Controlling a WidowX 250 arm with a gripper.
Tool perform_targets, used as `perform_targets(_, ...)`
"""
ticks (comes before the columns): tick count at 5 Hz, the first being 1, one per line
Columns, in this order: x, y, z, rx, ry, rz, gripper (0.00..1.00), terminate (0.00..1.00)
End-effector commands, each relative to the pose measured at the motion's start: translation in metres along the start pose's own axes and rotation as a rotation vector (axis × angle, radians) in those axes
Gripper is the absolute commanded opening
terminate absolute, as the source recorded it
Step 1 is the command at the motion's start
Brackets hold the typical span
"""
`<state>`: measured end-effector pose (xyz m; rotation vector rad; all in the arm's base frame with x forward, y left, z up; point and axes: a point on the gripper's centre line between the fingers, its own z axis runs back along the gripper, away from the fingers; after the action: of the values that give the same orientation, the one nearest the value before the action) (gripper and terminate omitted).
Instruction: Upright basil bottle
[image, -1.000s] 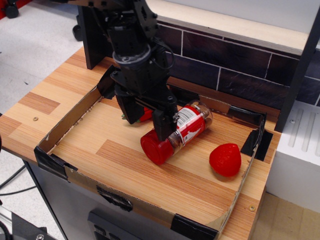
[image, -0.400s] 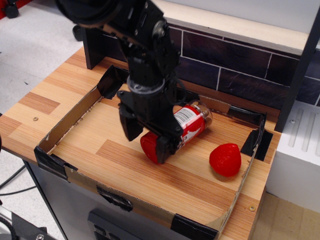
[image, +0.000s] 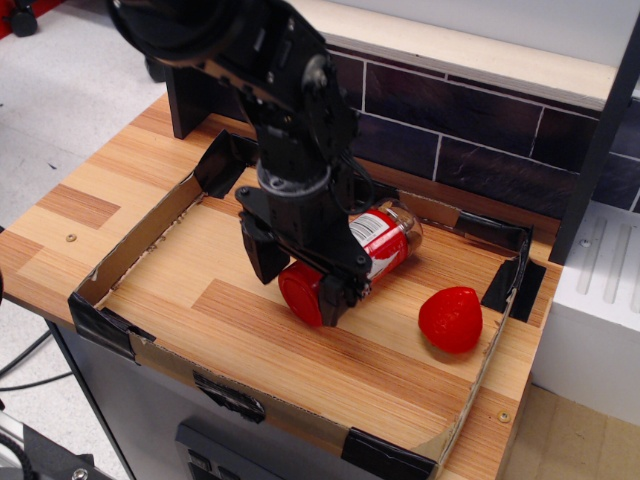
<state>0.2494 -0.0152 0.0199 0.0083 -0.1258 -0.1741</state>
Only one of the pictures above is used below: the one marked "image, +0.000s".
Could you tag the taped cardboard fence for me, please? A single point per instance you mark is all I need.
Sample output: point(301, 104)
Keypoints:
point(178, 294)

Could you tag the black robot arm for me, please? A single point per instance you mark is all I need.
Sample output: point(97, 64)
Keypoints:
point(286, 83)

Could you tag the red-capped basil spice bottle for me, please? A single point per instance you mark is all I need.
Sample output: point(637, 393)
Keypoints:
point(389, 233)

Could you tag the black left shelf post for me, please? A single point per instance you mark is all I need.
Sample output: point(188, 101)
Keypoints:
point(193, 96)

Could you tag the light wooden shelf board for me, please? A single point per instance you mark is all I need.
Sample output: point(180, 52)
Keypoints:
point(526, 70)

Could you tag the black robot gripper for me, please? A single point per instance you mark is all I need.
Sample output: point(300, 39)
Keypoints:
point(282, 219)

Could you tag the black right shelf post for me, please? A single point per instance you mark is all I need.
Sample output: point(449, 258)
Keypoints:
point(599, 147)

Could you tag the black metal bracket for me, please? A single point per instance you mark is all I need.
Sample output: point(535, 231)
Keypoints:
point(27, 454)

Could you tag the white grooved side unit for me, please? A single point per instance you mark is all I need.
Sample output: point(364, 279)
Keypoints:
point(589, 351)

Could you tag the black shelf post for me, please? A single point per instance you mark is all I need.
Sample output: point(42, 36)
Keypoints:
point(193, 96)
point(599, 147)

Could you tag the grey cabinet under table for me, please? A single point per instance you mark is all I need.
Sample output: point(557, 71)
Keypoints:
point(165, 429)

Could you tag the black caster wheel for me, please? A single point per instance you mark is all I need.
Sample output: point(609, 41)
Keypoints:
point(18, 17)

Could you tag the red toy strawberry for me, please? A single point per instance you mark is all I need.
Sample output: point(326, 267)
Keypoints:
point(452, 320)

